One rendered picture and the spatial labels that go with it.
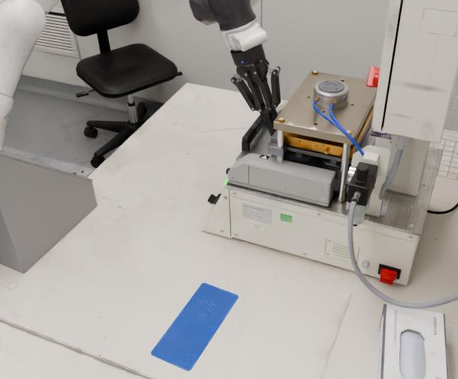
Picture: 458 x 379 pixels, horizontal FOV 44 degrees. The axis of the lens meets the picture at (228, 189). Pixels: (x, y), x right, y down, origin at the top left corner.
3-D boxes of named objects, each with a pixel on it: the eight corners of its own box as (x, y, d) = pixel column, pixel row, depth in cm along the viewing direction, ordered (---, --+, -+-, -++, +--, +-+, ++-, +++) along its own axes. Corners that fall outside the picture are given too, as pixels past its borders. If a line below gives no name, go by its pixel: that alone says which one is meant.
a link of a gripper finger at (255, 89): (247, 71, 133) (242, 72, 134) (262, 113, 138) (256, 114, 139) (254, 65, 136) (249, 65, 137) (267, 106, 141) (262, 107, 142)
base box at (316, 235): (429, 204, 156) (441, 153, 145) (403, 300, 129) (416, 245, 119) (250, 163, 174) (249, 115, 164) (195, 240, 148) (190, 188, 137)
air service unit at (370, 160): (374, 199, 123) (383, 142, 114) (359, 241, 113) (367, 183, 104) (351, 194, 125) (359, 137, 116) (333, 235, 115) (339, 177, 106)
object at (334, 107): (401, 119, 141) (410, 71, 133) (374, 189, 119) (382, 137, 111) (308, 101, 149) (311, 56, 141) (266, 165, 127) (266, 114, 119)
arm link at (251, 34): (229, 19, 135) (236, 41, 137) (205, 40, 126) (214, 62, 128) (275, 8, 128) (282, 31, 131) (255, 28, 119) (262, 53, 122)
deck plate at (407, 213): (443, 152, 146) (443, 149, 145) (420, 236, 121) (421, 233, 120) (275, 119, 161) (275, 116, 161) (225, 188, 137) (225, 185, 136)
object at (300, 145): (371, 120, 141) (377, 86, 135) (349, 168, 125) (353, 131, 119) (305, 107, 147) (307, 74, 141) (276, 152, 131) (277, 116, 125)
